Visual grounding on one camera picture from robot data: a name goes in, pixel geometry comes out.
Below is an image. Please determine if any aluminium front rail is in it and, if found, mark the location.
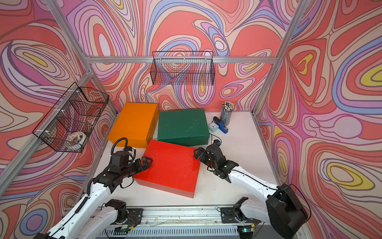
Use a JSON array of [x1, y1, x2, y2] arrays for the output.
[[96, 205, 281, 239]]

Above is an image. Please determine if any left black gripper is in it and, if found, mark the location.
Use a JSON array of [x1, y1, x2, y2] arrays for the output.
[[120, 156, 153, 180]]

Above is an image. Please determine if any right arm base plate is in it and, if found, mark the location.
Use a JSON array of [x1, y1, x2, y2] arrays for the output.
[[216, 207, 253, 224]]

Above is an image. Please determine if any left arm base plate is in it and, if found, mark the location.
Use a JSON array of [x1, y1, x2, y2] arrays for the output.
[[110, 208, 144, 231]]

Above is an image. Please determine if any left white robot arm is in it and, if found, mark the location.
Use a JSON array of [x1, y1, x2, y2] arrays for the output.
[[34, 150, 153, 239]]

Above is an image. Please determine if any patterned bowl in basket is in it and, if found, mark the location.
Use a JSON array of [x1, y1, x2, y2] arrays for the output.
[[65, 131, 87, 150]]

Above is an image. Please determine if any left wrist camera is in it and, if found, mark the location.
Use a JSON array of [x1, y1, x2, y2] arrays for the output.
[[124, 146, 136, 163]]

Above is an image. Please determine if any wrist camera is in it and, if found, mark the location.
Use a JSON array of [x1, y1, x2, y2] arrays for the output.
[[212, 139, 222, 147], [124, 146, 136, 163]]

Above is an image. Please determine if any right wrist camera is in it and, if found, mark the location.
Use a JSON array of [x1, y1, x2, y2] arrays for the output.
[[212, 139, 222, 147]]

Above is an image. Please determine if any black wire basket back wall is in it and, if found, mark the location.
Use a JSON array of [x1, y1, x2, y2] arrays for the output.
[[150, 50, 215, 86]]

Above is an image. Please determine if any red shoebox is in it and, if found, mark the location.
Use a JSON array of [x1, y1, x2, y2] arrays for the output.
[[134, 140, 201, 198]]

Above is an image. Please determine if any black wire basket wall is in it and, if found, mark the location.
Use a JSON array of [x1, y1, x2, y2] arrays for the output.
[[150, 50, 215, 86], [32, 83, 109, 153]]

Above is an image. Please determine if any orange shoebox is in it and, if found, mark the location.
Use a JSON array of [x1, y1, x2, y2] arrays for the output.
[[108, 103, 159, 148]]

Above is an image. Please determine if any blue black stapler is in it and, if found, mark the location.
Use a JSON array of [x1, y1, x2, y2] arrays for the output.
[[213, 117, 228, 134]]

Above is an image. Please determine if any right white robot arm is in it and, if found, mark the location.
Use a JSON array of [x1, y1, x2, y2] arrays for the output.
[[194, 142, 308, 239]]

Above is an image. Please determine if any green shoebox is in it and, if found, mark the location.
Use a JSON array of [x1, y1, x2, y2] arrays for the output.
[[157, 109, 210, 146]]

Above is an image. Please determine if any black wire basket left wall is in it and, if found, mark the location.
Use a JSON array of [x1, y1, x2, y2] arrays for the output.
[[32, 83, 109, 153]]

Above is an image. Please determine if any small teal alarm clock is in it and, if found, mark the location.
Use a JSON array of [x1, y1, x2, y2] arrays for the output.
[[208, 122, 219, 132]]

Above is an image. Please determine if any clear cup of pencils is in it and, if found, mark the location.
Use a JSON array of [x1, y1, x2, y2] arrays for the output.
[[221, 101, 235, 125]]

